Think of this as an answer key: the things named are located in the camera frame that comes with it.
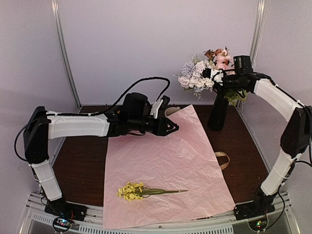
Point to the blue hydrangea flower bunch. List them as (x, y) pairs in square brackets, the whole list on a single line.
[(196, 76)]

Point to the left aluminium frame post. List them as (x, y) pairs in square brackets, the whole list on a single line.
[(64, 54)]

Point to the yellow small flower bunch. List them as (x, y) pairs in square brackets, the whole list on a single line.
[(138, 191)]

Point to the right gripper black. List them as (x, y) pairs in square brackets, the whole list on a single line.
[(217, 86)]

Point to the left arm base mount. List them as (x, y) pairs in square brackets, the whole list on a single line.
[(66, 214)]

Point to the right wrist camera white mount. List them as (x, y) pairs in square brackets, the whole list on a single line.
[(208, 72)]

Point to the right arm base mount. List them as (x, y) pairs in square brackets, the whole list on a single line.
[(257, 218)]

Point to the beige floral mug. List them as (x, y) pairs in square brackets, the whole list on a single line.
[(171, 110)]

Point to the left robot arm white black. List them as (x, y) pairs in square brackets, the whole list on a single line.
[(135, 114)]

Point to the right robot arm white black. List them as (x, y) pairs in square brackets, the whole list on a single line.
[(297, 117)]

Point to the green fern white flower bunch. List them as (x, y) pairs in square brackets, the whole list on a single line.
[(234, 96)]

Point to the orange brown flower stem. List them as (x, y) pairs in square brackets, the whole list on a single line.
[(211, 54)]

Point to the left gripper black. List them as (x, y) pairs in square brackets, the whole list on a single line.
[(161, 127)]

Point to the tan satin ribbon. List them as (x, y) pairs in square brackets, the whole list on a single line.
[(224, 163)]

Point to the pink wrapping paper sheet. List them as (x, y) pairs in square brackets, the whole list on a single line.
[(183, 163)]

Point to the black cylindrical vase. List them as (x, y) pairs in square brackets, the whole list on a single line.
[(218, 113)]

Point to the pink peony flower stem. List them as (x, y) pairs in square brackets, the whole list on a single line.
[(223, 65)]

